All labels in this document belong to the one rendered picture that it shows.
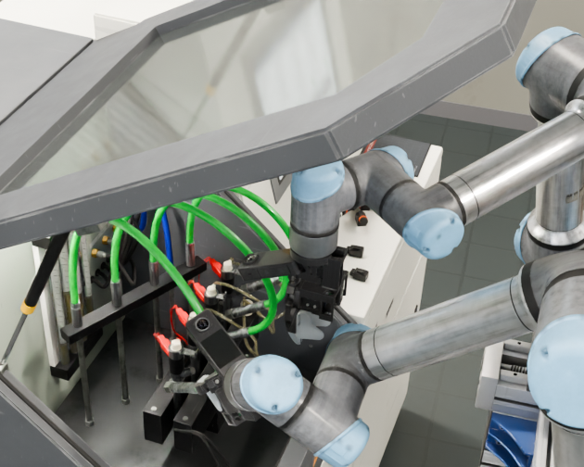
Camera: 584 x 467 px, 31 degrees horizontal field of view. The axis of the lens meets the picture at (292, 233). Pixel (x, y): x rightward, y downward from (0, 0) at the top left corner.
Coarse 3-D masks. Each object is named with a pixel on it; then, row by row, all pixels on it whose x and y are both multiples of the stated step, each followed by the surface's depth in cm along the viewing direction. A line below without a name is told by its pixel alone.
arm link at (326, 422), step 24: (312, 384) 143; (336, 384) 145; (312, 408) 140; (336, 408) 142; (360, 408) 147; (288, 432) 141; (312, 432) 140; (336, 432) 140; (360, 432) 142; (336, 456) 141
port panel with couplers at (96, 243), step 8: (112, 224) 218; (104, 232) 215; (112, 232) 219; (88, 240) 209; (96, 240) 213; (104, 240) 215; (88, 248) 210; (96, 248) 214; (104, 248) 217; (88, 256) 211; (96, 256) 212; (104, 256) 211; (96, 264) 216
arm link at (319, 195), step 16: (304, 176) 152; (320, 176) 151; (336, 176) 152; (304, 192) 153; (320, 192) 152; (336, 192) 154; (352, 192) 155; (304, 208) 154; (320, 208) 154; (336, 208) 155; (304, 224) 156; (320, 224) 156; (336, 224) 158
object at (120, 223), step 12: (132, 228) 166; (72, 240) 181; (144, 240) 165; (72, 252) 183; (156, 252) 164; (72, 264) 185; (168, 264) 163; (72, 276) 187; (180, 276) 163; (72, 288) 189; (180, 288) 163; (72, 300) 191; (192, 300) 163
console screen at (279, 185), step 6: (288, 174) 231; (270, 180) 223; (276, 180) 226; (282, 180) 228; (288, 180) 232; (276, 186) 226; (282, 186) 228; (276, 192) 226; (282, 192) 229; (276, 198) 226
